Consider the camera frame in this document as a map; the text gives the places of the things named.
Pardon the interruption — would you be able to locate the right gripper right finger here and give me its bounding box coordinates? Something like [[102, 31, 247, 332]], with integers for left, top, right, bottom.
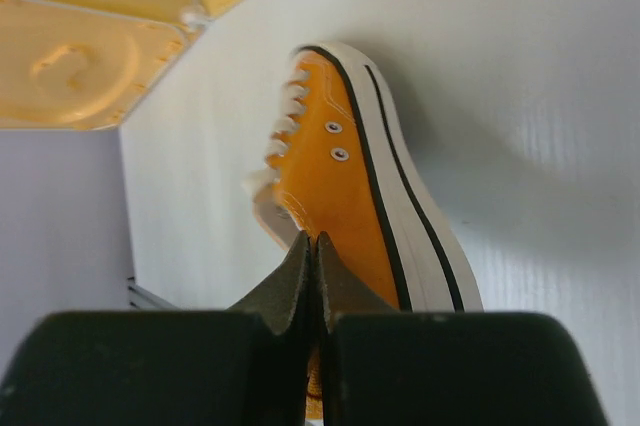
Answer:
[[315, 235, 607, 425]]

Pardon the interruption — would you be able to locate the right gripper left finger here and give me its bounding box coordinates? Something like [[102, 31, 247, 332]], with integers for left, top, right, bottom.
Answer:
[[1, 234, 311, 425]]

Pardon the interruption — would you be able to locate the orange canvas sneaker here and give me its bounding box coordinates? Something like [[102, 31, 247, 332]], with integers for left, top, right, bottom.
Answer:
[[242, 41, 485, 422]]

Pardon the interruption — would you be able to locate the yellow cabinet door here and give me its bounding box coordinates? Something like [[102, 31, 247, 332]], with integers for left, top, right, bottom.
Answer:
[[1, 0, 193, 130]]

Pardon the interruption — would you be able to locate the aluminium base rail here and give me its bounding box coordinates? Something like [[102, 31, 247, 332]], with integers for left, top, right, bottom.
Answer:
[[127, 277, 176, 311]]

